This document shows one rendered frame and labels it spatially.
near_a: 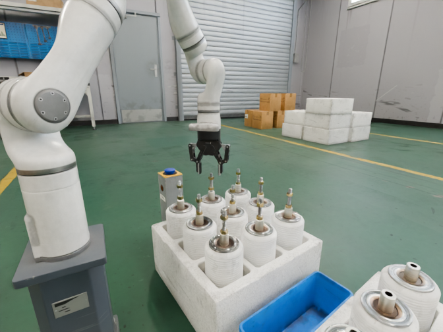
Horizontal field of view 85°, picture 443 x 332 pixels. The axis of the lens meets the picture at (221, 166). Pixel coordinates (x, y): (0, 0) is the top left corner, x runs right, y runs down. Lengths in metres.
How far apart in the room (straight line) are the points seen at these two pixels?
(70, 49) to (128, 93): 4.99
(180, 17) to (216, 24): 5.48
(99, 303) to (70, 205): 0.22
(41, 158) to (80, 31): 0.23
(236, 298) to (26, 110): 0.54
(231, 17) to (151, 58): 2.07
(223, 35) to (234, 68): 0.76
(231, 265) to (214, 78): 0.50
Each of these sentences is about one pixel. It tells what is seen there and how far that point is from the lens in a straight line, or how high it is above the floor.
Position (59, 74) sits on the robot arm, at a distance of 0.50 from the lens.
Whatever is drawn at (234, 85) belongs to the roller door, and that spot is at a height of 0.78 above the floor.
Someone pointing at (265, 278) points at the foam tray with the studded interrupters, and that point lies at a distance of 0.67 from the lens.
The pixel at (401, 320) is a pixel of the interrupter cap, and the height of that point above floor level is 0.25.
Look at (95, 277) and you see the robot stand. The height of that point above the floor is 0.25.
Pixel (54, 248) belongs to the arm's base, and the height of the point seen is 0.33.
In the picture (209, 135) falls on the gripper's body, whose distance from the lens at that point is 0.75.
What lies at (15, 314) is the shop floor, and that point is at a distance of 1.00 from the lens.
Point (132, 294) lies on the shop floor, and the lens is 0.91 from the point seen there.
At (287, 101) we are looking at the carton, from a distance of 4.62.
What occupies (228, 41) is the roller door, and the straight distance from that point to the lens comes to 6.25.
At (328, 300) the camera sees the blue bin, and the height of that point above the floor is 0.06.
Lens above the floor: 0.61
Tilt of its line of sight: 17 degrees down
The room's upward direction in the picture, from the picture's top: straight up
